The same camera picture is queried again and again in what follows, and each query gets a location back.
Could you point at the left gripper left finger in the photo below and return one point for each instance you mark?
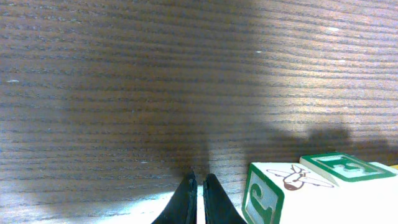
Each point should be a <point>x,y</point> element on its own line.
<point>182,207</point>

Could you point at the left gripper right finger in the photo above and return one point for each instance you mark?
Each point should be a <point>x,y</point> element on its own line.
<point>218,207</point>

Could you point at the green J wooden block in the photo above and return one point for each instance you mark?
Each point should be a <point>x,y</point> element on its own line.
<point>293,193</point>

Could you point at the green 4 wooden block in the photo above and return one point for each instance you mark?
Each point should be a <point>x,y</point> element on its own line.
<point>341,168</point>

